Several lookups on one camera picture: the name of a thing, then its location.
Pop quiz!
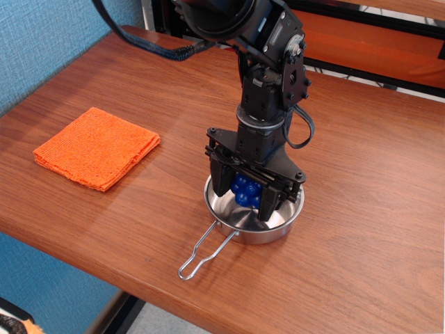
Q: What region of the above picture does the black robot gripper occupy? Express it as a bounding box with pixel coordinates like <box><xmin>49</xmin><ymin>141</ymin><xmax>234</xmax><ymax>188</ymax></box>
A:
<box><xmin>206</xmin><ymin>118</ymin><xmax>305</xmax><ymax>221</ymax></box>

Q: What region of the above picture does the blue plastic grape bunch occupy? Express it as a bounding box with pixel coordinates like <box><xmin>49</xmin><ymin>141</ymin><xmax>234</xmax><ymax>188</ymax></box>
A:
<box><xmin>230</xmin><ymin>173</ymin><xmax>263</xmax><ymax>209</ymax></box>

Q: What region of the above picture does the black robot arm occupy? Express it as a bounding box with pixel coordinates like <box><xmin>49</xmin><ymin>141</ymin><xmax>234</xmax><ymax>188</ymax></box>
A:
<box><xmin>176</xmin><ymin>1</ymin><xmax>314</xmax><ymax>221</ymax></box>

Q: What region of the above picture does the stainless steel pan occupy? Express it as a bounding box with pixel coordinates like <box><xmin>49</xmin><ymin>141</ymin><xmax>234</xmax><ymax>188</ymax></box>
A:
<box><xmin>178</xmin><ymin>177</ymin><xmax>305</xmax><ymax>280</ymax></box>

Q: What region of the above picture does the folded orange cloth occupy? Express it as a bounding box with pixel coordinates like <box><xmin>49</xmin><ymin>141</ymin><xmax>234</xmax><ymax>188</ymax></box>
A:
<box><xmin>33</xmin><ymin>107</ymin><xmax>161</xmax><ymax>192</ymax></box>

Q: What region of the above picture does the orange object bottom left corner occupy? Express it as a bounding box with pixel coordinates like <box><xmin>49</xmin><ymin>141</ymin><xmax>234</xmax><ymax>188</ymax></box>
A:
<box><xmin>1</xmin><ymin>311</ymin><xmax>45</xmax><ymax>334</ymax></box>

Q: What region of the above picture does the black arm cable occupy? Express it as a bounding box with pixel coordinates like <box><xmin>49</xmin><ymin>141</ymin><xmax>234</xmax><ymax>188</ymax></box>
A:
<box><xmin>90</xmin><ymin>0</ymin><xmax>216</xmax><ymax>63</ymax></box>

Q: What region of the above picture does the black table leg frame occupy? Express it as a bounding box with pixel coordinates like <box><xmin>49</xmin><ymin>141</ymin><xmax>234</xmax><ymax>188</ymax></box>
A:
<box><xmin>85</xmin><ymin>289</ymin><xmax>145</xmax><ymax>334</ymax></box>

